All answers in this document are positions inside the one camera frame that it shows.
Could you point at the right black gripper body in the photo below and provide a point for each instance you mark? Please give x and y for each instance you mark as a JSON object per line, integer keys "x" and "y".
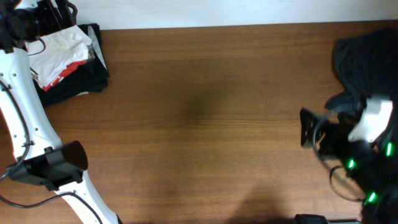
{"x": 336, "y": 144}

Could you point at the black folded garment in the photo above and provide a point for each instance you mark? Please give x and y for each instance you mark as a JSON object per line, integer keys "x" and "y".
{"x": 85, "y": 78}

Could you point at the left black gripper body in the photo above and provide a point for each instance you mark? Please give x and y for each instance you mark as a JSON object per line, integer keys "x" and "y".
{"x": 49, "y": 19}

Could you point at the dark garment at right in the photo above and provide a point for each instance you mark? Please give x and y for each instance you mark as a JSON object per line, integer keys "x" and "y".
{"x": 366, "y": 65}

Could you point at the white t-shirt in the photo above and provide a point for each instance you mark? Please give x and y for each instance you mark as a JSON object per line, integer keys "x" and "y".
{"x": 51, "y": 55}

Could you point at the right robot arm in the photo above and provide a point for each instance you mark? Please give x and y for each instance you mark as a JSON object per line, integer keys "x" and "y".
{"x": 362, "y": 147}

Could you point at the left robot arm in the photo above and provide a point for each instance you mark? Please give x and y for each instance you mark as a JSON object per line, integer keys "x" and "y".
{"x": 41, "y": 157}

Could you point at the red printed t-shirt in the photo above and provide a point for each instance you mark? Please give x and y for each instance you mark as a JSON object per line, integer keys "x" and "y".
{"x": 66, "y": 72}

